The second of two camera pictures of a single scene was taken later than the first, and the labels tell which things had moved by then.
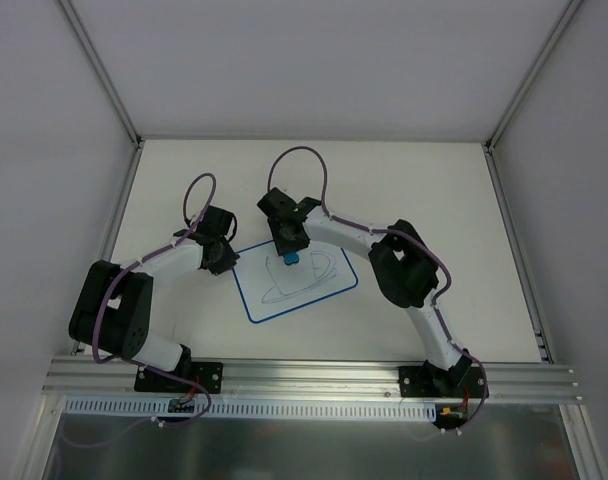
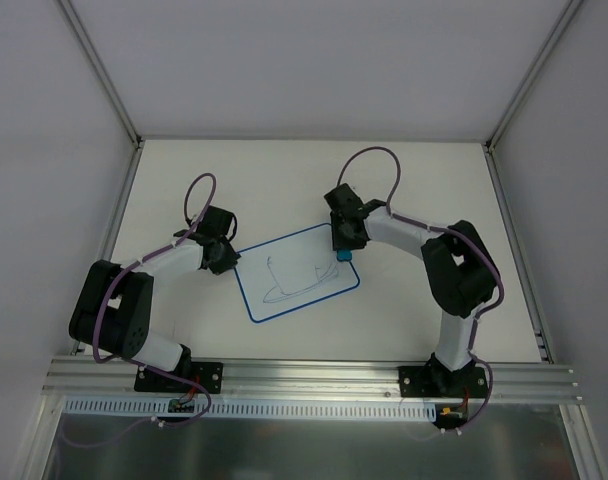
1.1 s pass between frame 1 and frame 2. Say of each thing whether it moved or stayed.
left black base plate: stayed
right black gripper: moved
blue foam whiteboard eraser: moved
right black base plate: stayed
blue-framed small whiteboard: stayed
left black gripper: stayed
